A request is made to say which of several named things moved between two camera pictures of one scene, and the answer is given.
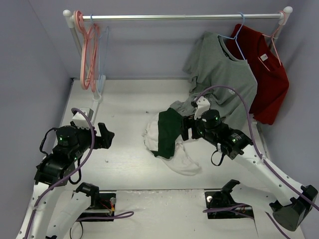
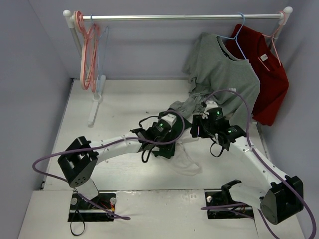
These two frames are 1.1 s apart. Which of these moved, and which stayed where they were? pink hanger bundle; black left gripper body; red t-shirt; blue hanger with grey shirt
Moved: black left gripper body
Stayed: blue hanger with grey shirt; pink hanger bundle; red t-shirt
